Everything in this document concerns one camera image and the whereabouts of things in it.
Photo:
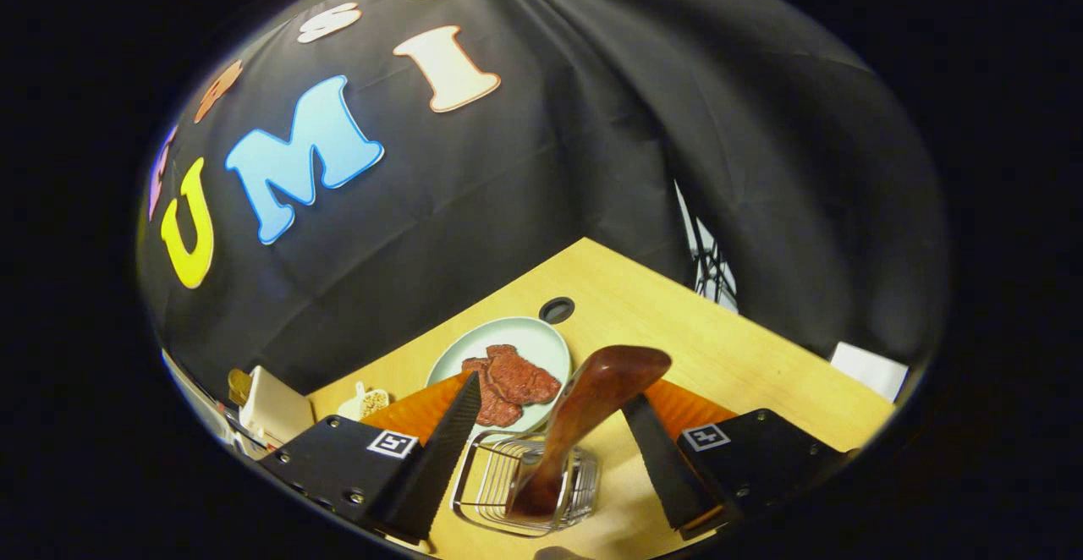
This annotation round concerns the black table grommet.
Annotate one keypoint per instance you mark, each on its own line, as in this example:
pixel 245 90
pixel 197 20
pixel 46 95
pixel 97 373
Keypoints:
pixel 557 310

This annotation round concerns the red meat slice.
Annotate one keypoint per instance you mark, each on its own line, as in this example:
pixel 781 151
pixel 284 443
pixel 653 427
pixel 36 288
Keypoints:
pixel 499 412
pixel 520 378

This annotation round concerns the black backdrop cloth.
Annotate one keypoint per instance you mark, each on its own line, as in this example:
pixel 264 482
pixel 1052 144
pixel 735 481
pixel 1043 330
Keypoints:
pixel 550 162

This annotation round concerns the white divided grain dish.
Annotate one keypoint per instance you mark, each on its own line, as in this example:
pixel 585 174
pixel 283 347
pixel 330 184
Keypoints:
pixel 372 402

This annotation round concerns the pale green plate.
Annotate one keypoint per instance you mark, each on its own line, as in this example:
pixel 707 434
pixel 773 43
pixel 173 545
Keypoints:
pixel 525 336

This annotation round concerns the white toaster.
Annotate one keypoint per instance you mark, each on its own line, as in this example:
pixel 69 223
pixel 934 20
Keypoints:
pixel 275 412

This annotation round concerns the brown toast slice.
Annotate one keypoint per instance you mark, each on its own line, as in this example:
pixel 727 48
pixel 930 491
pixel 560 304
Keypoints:
pixel 239 387

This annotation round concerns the white box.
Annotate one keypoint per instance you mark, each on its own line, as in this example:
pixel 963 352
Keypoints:
pixel 867 371

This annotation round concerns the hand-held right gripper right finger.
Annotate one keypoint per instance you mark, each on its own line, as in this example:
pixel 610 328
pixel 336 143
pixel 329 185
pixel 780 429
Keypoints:
pixel 668 469

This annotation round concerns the dark metal frame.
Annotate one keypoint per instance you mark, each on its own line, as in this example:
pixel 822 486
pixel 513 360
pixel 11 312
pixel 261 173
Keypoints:
pixel 711 264

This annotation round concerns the brown wooden spoon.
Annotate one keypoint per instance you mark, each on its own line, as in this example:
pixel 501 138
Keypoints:
pixel 592 399

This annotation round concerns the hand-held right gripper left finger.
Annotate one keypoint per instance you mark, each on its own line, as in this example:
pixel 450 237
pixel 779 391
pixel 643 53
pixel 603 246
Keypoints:
pixel 440 467

